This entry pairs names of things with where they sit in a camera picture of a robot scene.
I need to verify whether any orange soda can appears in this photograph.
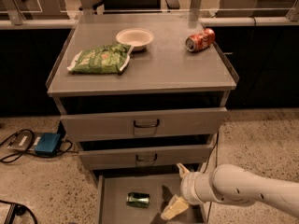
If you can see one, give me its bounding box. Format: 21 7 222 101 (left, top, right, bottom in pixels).
185 28 215 52

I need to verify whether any grey drawer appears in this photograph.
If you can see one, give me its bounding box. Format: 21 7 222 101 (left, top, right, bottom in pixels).
79 144 212 170
95 174 205 224
61 107 227 142

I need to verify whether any grey top drawer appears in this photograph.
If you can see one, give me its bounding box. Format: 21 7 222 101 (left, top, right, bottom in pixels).
61 107 227 142

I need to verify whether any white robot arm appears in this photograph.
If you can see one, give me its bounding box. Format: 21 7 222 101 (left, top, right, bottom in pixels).
161 163 299 220

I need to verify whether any black cable bottom left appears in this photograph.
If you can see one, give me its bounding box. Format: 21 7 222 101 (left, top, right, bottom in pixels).
0 199 39 224

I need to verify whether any glass partition rail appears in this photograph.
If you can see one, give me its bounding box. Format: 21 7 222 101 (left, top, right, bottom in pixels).
1 0 299 27

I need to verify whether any grey middle drawer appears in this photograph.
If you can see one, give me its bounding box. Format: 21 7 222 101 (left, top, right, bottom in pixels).
79 144 212 170

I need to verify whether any grey drawer cabinet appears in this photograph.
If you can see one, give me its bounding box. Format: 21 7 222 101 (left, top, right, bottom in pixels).
45 12 240 224

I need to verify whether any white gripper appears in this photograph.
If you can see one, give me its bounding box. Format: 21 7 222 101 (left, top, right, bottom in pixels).
161 162 203 220

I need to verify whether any green chip bag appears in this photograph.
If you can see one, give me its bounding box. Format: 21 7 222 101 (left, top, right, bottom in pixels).
67 43 134 75

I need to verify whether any green soda can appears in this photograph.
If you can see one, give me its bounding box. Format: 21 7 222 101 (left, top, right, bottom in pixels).
126 192 150 208

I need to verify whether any blue electronic box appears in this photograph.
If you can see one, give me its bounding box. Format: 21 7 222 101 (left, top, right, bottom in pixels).
34 133 61 156

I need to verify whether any black cable beside cabinet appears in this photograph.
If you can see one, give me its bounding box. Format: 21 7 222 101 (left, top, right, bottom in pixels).
196 132 220 224

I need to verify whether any grey bottom drawer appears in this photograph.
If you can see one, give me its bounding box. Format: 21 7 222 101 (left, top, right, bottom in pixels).
95 174 205 224

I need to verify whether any grey flat device on floor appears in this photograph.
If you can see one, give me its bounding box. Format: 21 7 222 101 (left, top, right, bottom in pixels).
7 131 41 151

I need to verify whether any black cable on floor left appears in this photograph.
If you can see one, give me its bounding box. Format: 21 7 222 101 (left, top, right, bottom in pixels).
0 128 78 164

